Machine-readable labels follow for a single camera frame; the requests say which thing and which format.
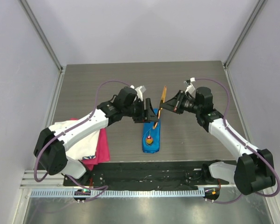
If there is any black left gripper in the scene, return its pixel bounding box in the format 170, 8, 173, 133
123, 98, 159, 124

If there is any blue cloth napkin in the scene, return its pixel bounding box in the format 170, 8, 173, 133
142, 121, 161, 154

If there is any iridescent purple spoon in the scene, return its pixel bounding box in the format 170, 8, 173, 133
145, 131, 154, 146

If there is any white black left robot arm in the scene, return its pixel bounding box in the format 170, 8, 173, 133
34, 86, 159, 186

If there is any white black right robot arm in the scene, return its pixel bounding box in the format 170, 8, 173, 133
161, 87, 276, 195

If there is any pink folded cloth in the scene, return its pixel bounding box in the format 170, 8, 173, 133
81, 128, 110, 170

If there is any white folded cloth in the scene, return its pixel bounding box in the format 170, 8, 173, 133
49, 119, 100, 160

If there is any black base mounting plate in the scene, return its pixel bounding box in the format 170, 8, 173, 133
77, 168, 228, 187

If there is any slotted white cable duct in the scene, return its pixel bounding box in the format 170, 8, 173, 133
30, 188, 205, 198

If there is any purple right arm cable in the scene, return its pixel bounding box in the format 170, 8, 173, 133
193, 78, 280, 203

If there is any right aluminium corner post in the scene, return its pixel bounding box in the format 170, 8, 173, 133
223, 0, 267, 69

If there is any aluminium corner post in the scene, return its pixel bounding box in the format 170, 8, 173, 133
223, 0, 267, 69
18, 0, 63, 72

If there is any aluminium front frame rail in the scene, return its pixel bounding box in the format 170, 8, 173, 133
20, 167, 275, 189

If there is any left aluminium corner post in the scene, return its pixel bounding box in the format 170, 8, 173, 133
18, 0, 63, 72

